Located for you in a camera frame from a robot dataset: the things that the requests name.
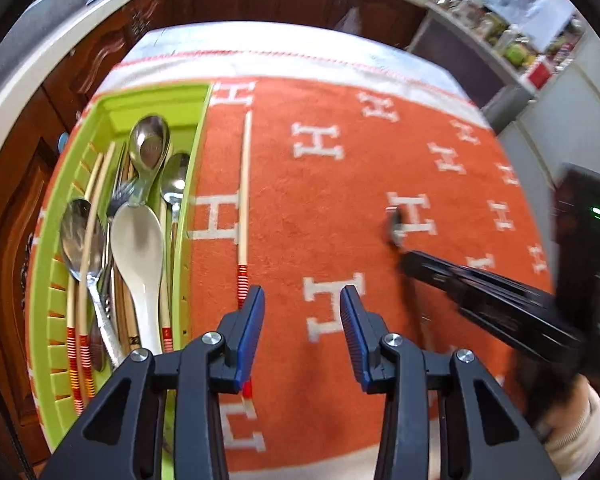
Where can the long steel spoon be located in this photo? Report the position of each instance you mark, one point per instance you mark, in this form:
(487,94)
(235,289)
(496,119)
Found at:
(175,177)

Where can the bamboo chopstick printed end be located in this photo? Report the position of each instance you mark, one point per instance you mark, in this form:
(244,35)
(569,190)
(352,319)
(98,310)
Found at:
(132,330)

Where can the brown wooden chopstick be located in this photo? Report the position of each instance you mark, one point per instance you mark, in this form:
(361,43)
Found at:
(121,310)

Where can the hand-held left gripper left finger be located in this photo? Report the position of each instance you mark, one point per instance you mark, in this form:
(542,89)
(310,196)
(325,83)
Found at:
(247,340)

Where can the large steel serving spoon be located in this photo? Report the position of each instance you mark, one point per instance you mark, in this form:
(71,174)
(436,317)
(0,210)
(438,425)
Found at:
(150,142)

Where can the pale blue table cover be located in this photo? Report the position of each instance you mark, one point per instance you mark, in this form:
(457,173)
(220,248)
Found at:
(290,42)

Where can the red box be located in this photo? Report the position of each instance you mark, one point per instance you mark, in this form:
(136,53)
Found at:
(540,74)

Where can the green plastic utensil tray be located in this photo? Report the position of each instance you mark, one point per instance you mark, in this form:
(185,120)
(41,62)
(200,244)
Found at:
(130,105)

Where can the light chopstick red striped end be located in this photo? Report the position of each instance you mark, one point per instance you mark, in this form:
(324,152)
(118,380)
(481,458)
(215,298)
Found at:
(243,185)
(71,320)
(166,315)
(89,240)

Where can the green label jar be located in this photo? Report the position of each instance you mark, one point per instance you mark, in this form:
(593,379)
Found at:
(516,54)

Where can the person's right forearm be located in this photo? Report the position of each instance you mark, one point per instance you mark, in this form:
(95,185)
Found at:
(585,452)

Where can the person's right hand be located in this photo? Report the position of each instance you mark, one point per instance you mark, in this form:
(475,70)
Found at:
(577,405)

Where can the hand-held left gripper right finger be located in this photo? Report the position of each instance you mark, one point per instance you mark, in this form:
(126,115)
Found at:
(355,340)

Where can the cluttered counter shelf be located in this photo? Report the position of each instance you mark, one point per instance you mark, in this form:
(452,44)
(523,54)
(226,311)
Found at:
(455,60)

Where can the steel fork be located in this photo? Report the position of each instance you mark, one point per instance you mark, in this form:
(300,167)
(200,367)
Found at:
(119,199)

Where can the grey refrigerator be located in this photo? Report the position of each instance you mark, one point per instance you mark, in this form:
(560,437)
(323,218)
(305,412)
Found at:
(570,125)

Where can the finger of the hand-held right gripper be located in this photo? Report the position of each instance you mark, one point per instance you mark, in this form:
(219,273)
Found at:
(505,330)
(505,292)

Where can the white ceramic spoon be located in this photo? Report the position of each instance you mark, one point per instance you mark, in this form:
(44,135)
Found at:
(135,245)

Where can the small steel spoon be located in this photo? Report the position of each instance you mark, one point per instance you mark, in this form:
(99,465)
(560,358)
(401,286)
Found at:
(396,230)

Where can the orange patterned blanket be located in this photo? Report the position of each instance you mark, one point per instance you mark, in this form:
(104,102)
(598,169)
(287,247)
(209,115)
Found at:
(320,185)

